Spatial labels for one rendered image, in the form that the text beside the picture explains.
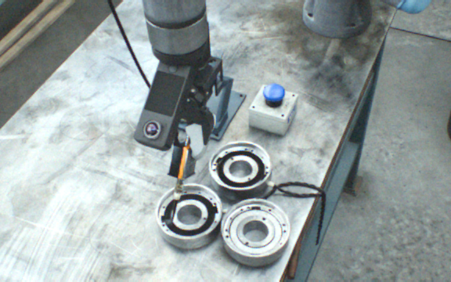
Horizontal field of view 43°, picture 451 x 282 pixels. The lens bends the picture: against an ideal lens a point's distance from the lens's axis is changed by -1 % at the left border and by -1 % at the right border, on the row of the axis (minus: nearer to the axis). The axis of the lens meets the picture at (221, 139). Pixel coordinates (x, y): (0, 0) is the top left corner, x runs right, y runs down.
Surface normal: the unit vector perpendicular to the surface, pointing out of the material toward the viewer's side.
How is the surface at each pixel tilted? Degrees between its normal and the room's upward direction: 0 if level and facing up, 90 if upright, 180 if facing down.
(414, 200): 0
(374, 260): 0
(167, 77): 32
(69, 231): 0
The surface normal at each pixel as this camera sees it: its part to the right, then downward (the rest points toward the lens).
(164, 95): -0.24, -0.20
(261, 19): -0.04, -0.67
